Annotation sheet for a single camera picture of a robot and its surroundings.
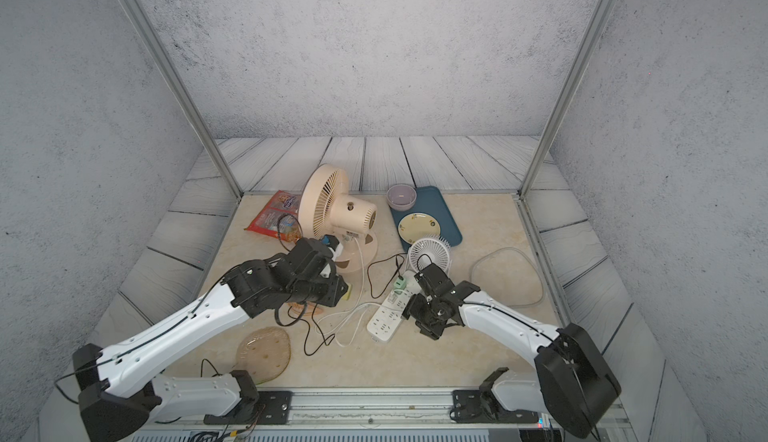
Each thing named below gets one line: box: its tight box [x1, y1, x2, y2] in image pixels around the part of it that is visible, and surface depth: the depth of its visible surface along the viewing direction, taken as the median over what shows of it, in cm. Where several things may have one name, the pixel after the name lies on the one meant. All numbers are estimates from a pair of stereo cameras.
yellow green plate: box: [397, 212, 441, 244], surface depth 112 cm
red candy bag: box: [244, 190, 301, 243], surface depth 110 cm
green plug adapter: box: [393, 278, 406, 295], surface depth 90 cm
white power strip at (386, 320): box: [366, 271, 420, 342], surface depth 87 cm
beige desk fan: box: [298, 164, 378, 273], surface depth 86 cm
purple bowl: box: [386, 184, 417, 211], surface depth 117 cm
